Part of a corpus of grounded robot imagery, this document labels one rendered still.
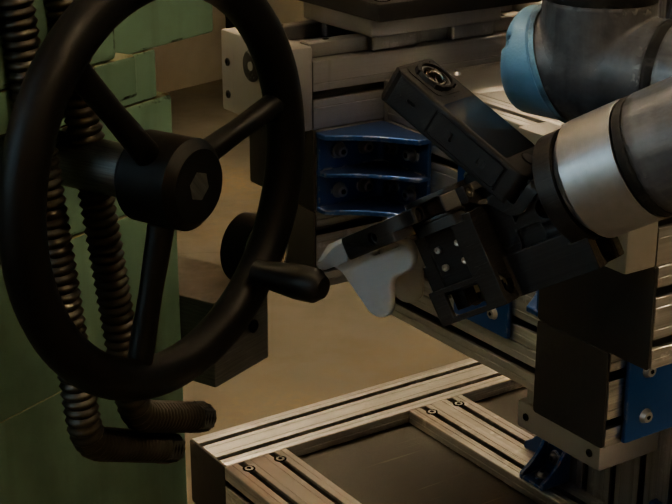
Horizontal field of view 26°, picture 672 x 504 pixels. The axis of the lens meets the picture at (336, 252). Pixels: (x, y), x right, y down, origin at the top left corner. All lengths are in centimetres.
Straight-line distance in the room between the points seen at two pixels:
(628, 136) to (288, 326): 200
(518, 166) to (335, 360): 178
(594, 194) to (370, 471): 103
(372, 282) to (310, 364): 168
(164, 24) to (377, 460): 83
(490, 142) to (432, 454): 102
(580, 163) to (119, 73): 34
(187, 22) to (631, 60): 43
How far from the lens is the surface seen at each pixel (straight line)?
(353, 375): 259
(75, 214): 114
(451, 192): 90
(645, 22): 96
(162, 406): 108
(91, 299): 118
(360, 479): 182
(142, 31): 118
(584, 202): 85
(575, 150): 85
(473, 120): 91
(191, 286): 129
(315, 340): 274
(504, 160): 89
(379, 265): 95
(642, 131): 83
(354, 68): 155
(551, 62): 96
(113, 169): 95
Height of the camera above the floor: 108
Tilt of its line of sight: 20 degrees down
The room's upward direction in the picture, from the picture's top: straight up
